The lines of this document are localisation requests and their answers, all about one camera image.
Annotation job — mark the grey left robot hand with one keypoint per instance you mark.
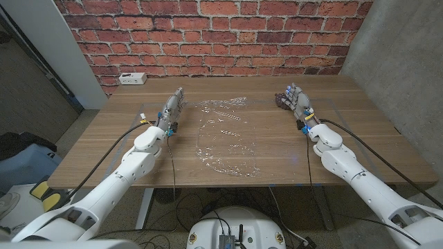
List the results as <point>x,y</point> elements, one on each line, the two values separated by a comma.
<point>171,110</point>

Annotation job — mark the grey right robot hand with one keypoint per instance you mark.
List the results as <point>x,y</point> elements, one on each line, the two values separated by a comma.
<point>302,103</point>

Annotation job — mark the clear plastic wrap sheet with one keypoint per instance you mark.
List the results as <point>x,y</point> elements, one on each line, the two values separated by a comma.
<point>225,145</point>

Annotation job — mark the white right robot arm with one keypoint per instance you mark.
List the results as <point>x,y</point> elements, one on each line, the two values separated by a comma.
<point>363,183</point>

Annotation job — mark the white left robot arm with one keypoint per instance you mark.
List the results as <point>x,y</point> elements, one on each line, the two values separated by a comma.
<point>114,180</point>

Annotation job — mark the purple toy grapes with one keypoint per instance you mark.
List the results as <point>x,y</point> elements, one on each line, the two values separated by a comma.
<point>279,101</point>

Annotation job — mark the white power strip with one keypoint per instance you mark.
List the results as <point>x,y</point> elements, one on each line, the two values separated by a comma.
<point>132,78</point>

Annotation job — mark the red brick printed backdrop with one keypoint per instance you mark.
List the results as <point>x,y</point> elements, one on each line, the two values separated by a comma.
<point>214,38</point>

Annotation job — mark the round black floor object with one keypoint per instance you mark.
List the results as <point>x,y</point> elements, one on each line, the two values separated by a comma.
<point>167,195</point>

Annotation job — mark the white table leg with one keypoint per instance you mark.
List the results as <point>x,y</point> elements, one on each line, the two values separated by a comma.
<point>143,207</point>
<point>323,207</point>

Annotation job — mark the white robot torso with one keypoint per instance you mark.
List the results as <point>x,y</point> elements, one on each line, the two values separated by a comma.
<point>256,224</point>

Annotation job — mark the black power adapter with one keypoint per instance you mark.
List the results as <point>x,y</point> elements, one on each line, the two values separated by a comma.
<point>310,243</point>

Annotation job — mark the dark grey door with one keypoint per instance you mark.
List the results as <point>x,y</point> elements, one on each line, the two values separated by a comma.
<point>27,93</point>

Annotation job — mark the yellow and black foot pedal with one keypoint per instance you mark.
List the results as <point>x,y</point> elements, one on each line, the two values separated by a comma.
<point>41,190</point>

